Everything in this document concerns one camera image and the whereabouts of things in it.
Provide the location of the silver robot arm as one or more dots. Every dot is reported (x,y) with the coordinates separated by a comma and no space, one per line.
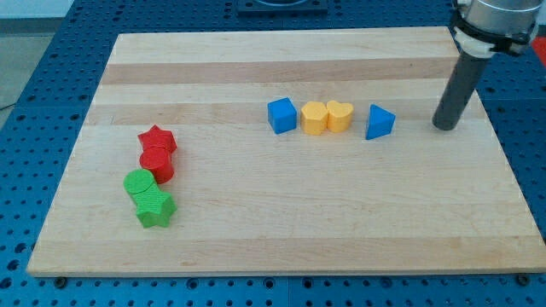
(483,28)

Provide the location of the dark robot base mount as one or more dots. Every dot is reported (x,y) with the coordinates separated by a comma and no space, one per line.
(254,7)

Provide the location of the light wooden board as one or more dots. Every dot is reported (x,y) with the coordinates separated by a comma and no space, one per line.
(418,201)

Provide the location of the blue cube block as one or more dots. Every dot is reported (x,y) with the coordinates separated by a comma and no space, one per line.
(282,115)

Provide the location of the yellow hexagon block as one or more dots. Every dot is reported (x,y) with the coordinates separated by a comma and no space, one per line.
(313,118)

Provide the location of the red star block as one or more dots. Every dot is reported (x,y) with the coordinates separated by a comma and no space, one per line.
(155,137)

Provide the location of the green cylinder block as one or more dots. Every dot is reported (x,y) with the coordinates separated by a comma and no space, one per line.
(137,182)

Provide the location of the blue triangle block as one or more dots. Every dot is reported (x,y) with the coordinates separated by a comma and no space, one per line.
(380,122)

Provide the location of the yellow heart block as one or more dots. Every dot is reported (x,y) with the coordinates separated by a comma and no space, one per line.
(339,116)

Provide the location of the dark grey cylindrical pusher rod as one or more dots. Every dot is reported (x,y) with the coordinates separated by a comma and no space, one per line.
(461,85)

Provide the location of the red cylinder block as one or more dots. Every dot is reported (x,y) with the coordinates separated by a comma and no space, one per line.
(158,161)

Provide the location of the green star block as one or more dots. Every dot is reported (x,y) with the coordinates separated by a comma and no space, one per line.
(154,208)

